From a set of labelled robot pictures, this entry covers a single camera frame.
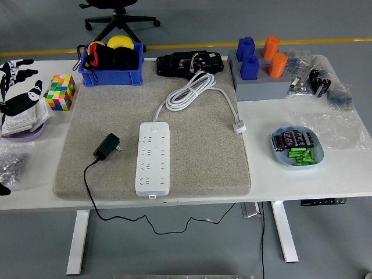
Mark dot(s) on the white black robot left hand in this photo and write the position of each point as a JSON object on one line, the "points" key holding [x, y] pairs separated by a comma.
{"points": [[21, 100]]}

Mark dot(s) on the black plug adapter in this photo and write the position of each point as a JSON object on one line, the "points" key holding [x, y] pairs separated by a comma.
{"points": [[106, 146]]}

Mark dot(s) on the white power strip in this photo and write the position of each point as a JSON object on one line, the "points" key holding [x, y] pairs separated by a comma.
{"points": [[154, 174]]}

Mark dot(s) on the white power plug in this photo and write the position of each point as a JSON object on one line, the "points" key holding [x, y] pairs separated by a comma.
{"points": [[239, 127]]}

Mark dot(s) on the multicolour puzzle cube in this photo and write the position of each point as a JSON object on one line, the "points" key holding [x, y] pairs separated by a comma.
{"points": [[62, 93]]}

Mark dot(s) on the clear bag of screws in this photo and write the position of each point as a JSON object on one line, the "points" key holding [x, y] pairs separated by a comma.
{"points": [[11, 165]]}

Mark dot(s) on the black pouch red trim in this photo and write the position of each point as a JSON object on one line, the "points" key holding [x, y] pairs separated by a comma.
{"points": [[100, 59]]}

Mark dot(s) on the small yellow ball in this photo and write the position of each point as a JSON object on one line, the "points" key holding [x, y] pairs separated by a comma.
{"points": [[97, 45]]}

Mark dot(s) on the blue plastic bin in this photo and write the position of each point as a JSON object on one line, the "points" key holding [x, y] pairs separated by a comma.
{"points": [[116, 77]]}

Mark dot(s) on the black fabric bundle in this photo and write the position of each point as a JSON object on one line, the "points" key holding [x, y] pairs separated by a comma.
{"points": [[126, 59]]}

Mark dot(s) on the large yellow ball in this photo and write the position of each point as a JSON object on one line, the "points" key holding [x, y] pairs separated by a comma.
{"points": [[120, 42]]}

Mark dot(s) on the black office chair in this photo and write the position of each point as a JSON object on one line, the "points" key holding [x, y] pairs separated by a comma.
{"points": [[120, 20]]}

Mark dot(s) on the white table leg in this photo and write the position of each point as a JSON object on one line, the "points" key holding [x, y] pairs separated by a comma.
{"points": [[77, 241], [286, 232]]}

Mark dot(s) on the black electronic device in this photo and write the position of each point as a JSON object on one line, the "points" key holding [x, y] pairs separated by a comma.
{"points": [[171, 65]]}

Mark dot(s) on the grey-brown mat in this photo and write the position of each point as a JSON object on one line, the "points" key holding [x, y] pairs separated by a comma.
{"points": [[203, 151]]}

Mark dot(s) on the grey holder block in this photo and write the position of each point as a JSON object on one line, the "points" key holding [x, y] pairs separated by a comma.
{"points": [[261, 90], [231, 56]]}

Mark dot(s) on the blue square peg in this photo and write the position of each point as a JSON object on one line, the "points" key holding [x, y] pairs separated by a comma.
{"points": [[249, 68], [245, 48]]}

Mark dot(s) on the silver metal box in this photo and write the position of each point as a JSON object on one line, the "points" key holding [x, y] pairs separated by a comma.
{"points": [[251, 210]]}

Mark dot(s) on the orange cylinder peg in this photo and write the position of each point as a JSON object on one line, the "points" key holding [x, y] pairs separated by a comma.
{"points": [[277, 65], [271, 48]]}

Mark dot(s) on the black capacitor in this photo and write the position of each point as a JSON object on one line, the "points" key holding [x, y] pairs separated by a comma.
{"points": [[298, 137], [308, 139], [287, 138], [279, 143]]}

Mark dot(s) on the light blue tray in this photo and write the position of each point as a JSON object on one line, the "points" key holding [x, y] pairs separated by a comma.
{"points": [[279, 158]]}

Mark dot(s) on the clear bag of silver parts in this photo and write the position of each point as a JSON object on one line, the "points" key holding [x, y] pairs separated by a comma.
{"points": [[299, 88]]}

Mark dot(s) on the green cylinder cell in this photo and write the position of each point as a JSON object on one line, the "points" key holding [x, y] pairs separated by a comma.
{"points": [[306, 154], [295, 154], [312, 154], [296, 150], [303, 162]]}

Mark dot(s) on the clear bag of blue parts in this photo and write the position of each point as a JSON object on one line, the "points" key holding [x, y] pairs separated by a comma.
{"points": [[340, 97], [298, 62]]}

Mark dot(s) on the clear bag of black capacitors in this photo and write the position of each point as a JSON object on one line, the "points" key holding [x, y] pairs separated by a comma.
{"points": [[319, 82]]}

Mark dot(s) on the empty clear plastic bag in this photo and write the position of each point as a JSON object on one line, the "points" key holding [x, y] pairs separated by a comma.
{"points": [[334, 130]]}

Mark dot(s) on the black table control panel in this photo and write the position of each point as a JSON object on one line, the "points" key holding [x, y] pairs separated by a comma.
{"points": [[322, 201]]}

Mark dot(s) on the grey rounded object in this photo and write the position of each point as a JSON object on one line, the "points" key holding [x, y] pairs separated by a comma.
{"points": [[368, 276]]}

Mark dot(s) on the white wall socket panel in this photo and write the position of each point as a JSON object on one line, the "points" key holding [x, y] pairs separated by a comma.
{"points": [[17, 123]]}

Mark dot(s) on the white socket frame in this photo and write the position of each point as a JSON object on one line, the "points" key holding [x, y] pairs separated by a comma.
{"points": [[43, 113]]}

